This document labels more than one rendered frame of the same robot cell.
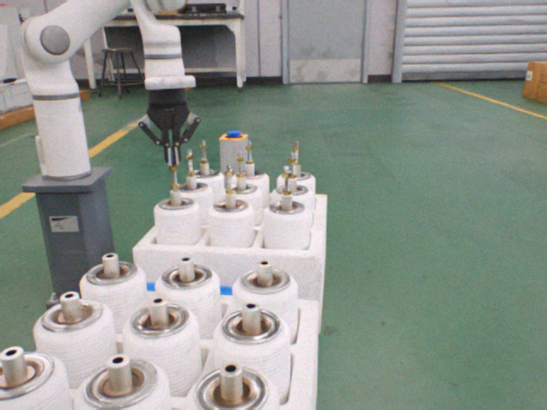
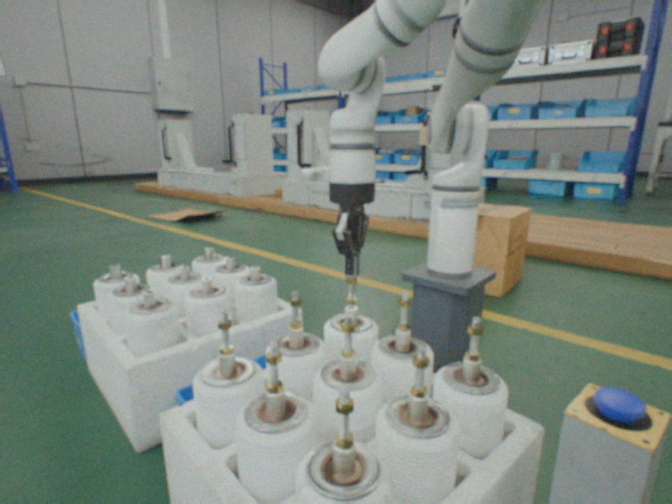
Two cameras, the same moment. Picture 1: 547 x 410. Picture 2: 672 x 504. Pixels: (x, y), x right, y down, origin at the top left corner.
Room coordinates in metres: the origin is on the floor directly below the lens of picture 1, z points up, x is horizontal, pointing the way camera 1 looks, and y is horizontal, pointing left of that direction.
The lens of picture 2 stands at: (1.39, -0.33, 0.56)
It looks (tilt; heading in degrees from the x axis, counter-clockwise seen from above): 15 degrees down; 130
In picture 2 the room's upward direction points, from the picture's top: straight up
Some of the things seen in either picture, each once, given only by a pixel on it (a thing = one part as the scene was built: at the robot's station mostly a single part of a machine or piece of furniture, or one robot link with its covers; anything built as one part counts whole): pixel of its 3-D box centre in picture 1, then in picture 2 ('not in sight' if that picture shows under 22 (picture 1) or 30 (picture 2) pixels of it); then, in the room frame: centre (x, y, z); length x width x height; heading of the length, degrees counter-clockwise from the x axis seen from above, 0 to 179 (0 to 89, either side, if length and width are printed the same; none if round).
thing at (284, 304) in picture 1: (266, 333); (155, 348); (0.64, 0.01, 0.16); 0.10 x 0.10 x 0.18
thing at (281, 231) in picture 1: (286, 248); (232, 427); (0.95, -0.04, 0.16); 0.10 x 0.10 x 0.18
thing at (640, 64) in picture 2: not in sight; (403, 111); (-1.72, 4.88, 0.97); 5.51 x 0.64 x 1.94; 179
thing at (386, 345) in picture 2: (191, 188); (402, 347); (1.10, 0.18, 0.25); 0.08 x 0.08 x 0.01
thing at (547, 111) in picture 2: not in sight; (563, 110); (0.30, 4.81, 0.90); 0.50 x 0.38 x 0.21; 87
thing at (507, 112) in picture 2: not in sight; (520, 111); (-0.14, 4.81, 0.90); 0.50 x 0.38 x 0.21; 89
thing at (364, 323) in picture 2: (176, 203); (351, 323); (0.99, 0.20, 0.25); 0.08 x 0.08 x 0.01
